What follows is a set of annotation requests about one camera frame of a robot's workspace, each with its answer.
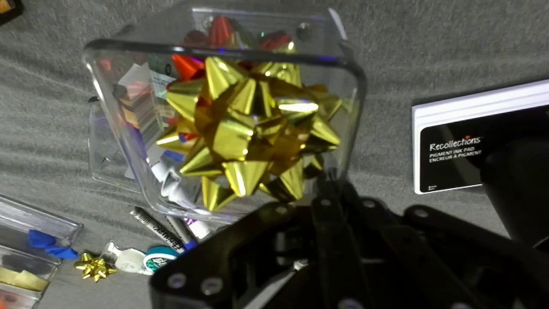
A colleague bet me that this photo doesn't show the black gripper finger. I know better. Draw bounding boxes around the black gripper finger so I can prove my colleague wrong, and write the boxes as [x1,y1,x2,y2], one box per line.
[312,182,365,309]

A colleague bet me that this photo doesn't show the clear square bowl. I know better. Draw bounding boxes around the clear square bowl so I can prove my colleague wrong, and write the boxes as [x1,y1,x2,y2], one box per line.
[84,3,365,223]

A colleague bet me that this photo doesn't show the gold and red bow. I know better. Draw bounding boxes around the gold and red bow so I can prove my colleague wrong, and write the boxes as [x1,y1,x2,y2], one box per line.
[156,56,343,211]

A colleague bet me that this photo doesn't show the black white paper pad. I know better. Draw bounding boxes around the black white paper pad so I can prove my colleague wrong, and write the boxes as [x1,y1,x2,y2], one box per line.
[411,79,549,194]

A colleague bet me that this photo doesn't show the grey table cloth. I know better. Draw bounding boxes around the grey table cloth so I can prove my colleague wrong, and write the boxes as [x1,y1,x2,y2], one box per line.
[0,0,549,309]

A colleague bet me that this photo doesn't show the white correction tape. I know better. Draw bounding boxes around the white correction tape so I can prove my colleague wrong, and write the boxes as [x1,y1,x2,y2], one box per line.
[101,242,178,274]

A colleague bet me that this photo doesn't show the small gold bow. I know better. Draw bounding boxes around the small gold bow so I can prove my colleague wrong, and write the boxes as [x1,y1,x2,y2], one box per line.
[73,252,115,283]

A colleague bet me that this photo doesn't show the clear compartment organizer tray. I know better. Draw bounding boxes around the clear compartment organizer tray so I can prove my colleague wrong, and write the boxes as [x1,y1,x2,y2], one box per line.
[0,195,82,309]

